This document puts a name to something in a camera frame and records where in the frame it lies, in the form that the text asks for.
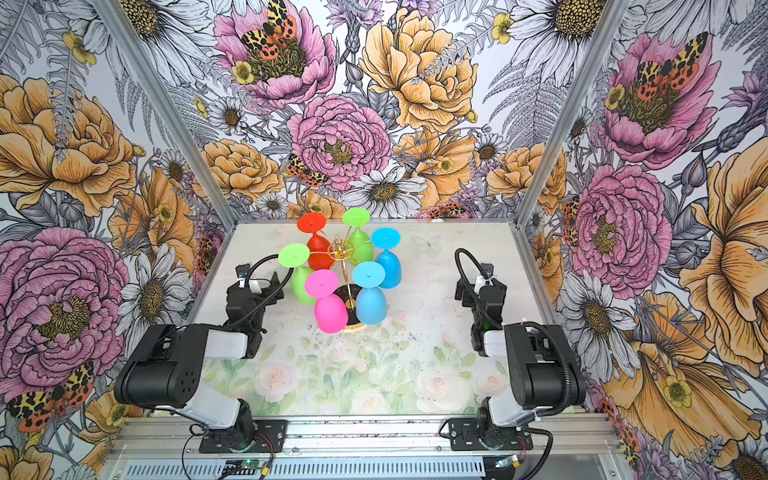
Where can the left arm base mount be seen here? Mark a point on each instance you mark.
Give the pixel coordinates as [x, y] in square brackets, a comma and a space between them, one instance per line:
[263, 436]

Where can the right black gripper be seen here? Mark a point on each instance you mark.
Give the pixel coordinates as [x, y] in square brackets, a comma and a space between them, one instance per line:
[477, 300]

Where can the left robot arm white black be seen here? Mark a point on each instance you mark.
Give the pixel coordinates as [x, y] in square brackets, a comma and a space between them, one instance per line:
[164, 371]

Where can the small green circuit board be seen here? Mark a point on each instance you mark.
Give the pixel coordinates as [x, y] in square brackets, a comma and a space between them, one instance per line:
[247, 467]

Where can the gold wire glass rack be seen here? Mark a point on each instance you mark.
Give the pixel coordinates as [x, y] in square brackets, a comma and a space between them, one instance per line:
[341, 251]

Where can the green wine glass rear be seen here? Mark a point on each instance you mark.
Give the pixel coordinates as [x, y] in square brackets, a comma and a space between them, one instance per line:
[363, 249]

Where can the blue wine glass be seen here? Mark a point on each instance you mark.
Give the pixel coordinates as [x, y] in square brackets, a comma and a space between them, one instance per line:
[386, 239]
[371, 303]

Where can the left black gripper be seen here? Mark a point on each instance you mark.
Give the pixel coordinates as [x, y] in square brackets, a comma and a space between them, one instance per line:
[255, 297]

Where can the red wine glass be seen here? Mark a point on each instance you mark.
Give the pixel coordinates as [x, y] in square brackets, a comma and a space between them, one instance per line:
[319, 246]

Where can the pink wine glass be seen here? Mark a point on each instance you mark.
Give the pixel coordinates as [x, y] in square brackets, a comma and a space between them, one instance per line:
[329, 309]

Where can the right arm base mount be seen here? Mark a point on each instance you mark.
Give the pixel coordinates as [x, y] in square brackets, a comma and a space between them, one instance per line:
[470, 434]

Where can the aluminium front rail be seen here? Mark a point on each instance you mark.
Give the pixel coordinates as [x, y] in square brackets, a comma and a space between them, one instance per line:
[570, 446]

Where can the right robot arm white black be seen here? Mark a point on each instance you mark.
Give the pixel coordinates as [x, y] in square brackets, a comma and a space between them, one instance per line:
[541, 369]

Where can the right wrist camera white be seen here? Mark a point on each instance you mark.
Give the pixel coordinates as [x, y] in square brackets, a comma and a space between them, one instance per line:
[481, 281]

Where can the green wine glass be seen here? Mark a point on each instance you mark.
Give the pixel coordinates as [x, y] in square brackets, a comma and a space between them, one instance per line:
[295, 257]
[363, 249]

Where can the green wine glass front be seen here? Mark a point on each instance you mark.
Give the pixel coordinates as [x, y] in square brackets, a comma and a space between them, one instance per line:
[295, 257]

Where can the blue wine glass front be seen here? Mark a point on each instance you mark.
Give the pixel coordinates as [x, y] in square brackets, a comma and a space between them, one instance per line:
[371, 303]

